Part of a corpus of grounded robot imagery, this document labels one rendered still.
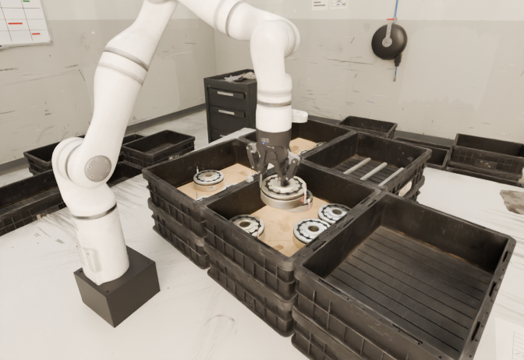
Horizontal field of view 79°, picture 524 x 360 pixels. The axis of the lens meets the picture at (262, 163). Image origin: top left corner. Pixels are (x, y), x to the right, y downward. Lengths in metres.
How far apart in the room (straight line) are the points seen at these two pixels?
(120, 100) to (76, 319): 0.54
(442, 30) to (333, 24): 1.19
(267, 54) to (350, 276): 0.51
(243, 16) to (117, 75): 0.27
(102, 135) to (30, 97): 3.16
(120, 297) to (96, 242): 0.15
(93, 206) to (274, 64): 0.47
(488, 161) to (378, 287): 1.78
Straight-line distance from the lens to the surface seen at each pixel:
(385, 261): 0.85
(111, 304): 0.86
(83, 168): 0.70
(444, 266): 0.89
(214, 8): 0.68
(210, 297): 0.91
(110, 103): 0.71
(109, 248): 0.81
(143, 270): 0.87
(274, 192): 0.69
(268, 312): 0.81
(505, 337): 0.99
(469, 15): 4.00
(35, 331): 0.98
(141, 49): 0.74
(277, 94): 0.63
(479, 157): 2.45
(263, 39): 0.60
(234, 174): 1.18
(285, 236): 0.87
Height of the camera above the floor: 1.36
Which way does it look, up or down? 25 degrees down
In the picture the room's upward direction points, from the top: straight up
